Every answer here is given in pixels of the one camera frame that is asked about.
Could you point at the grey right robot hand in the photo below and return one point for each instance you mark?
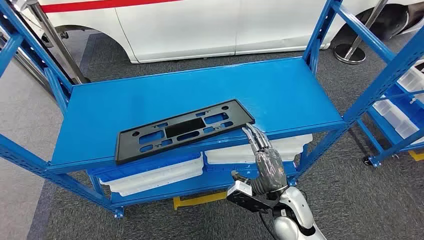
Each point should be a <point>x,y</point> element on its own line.
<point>271,169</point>

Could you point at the black plastic plate frame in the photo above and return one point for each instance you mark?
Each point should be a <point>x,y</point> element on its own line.
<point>180,129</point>

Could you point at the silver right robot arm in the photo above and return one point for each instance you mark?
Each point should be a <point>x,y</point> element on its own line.
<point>294,205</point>

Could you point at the blue metal shelf rack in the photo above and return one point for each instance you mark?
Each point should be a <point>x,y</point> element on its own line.
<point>198,89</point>

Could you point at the blue wheeled shelf rack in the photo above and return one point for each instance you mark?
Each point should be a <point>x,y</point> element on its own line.
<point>387,132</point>

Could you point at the white car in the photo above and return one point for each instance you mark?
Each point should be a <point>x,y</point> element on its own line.
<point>185,26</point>

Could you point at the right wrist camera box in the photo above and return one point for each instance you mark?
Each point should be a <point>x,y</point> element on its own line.
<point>243,200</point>

